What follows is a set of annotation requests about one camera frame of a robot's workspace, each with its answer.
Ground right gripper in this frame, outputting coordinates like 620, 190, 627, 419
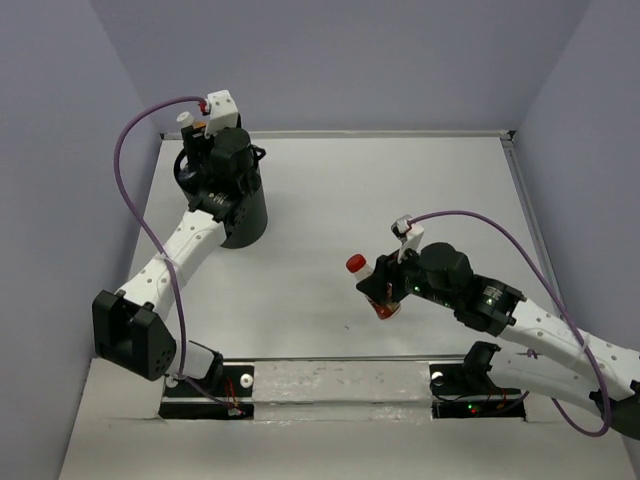
356, 239, 457, 310

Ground orange juice bottle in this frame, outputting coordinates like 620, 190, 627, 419
176, 111, 206, 130

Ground red cap bottle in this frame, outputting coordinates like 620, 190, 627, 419
345, 254, 401, 320

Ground blue label clear bottle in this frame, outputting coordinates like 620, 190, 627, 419
174, 165, 199, 191

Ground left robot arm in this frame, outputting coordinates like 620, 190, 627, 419
92, 126, 268, 395

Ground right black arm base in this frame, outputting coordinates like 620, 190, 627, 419
429, 363, 527, 420

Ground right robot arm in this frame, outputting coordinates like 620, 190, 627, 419
346, 243, 639, 439

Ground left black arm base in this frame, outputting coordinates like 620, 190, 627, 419
158, 361, 255, 421

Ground black plastic bin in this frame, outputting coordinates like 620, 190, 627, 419
173, 149, 268, 250

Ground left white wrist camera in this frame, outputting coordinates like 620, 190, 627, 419
204, 90, 240, 138

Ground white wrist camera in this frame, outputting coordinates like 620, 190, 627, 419
204, 90, 240, 138
391, 215, 424, 264

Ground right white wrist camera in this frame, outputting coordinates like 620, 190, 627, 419
391, 215, 424, 264

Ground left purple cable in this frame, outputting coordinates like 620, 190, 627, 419
114, 95, 246, 416

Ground purple cable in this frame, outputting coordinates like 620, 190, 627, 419
404, 209, 614, 439
114, 95, 246, 416

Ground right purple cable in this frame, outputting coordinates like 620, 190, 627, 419
404, 209, 614, 439

